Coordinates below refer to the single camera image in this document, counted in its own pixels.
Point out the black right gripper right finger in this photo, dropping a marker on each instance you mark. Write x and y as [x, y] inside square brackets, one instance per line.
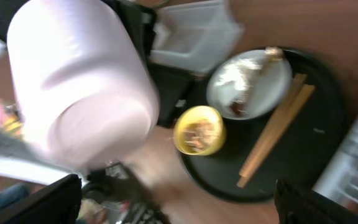
[305, 206]

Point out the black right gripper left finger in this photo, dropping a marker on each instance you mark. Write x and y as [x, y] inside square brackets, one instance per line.
[58, 203]

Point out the pink cup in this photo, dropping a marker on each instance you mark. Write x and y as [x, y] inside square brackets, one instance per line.
[81, 86]

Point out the yellow bowl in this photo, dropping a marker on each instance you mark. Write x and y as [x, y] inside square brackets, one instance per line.
[193, 115]

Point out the round black tray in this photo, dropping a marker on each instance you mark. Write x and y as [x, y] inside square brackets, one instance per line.
[301, 154]

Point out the food scraps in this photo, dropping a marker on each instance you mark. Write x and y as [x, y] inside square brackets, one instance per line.
[201, 134]

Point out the wooden chopstick left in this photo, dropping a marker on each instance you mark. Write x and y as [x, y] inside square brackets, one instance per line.
[258, 153]

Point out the grey plate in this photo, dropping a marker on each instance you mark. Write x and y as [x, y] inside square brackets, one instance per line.
[270, 88]

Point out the crumpled white tissue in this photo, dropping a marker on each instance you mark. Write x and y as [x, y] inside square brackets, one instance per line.
[242, 73]

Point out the gold snack wrapper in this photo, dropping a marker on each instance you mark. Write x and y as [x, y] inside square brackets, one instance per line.
[270, 55]

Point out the black rectangular tray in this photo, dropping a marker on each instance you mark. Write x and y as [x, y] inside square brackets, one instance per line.
[173, 85]

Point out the clear plastic bin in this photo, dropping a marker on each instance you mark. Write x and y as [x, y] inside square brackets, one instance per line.
[195, 36]

